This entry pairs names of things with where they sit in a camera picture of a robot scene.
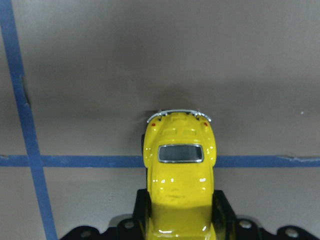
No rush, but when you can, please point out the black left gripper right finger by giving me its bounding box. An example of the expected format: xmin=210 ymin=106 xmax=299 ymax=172
xmin=211 ymin=190 xmax=237 ymax=240

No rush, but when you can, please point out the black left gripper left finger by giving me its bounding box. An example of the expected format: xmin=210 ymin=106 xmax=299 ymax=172
xmin=132 ymin=188 xmax=152 ymax=240

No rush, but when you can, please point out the yellow beetle toy car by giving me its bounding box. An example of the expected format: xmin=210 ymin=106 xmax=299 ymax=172
xmin=142 ymin=109 xmax=217 ymax=240

